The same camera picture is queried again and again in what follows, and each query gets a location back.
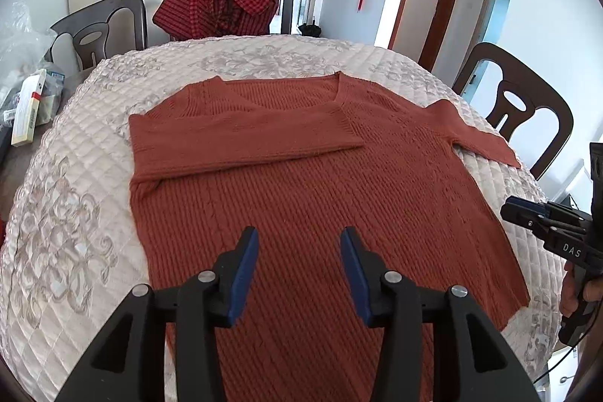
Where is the dark grey chair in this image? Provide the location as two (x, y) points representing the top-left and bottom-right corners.
(49, 0), (149, 74)

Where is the dark chair under plaid garment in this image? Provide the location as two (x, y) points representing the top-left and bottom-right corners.
(269, 0), (295, 36)

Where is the person's right hand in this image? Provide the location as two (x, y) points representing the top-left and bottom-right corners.
(560, 263), (586, 319)

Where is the black cable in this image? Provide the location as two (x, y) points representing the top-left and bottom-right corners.
(531, 336), (581, 396)

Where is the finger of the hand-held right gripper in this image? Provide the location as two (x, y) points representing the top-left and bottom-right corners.
(510, 196), (551, 215)
(500, 205), (548, 243)

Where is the clear plastic bag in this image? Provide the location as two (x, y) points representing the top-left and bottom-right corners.
(0, 1), (58, 113)

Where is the glass door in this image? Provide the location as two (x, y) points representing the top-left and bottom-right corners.
(476, 0), (517, 54)

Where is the red plaid garment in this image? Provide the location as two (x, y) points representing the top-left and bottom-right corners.
(152, 0), (284, 42)

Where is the beige quilted table cover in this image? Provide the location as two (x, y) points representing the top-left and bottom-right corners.
(0, 35), (572, 402)

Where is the white and red box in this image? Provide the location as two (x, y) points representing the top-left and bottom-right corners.
(10, 69), (48, 147)

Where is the brown wooden chair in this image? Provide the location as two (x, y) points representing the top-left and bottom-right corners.
(451, 41), (574, 182)

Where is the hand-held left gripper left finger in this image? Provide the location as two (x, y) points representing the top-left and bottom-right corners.
(54, 225), (261, 402)

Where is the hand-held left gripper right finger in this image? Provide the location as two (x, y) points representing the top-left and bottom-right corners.
(340, 227), (542, 402)

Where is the rust knitted sweater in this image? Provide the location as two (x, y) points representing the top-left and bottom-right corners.
(128, 71), (531, 402)

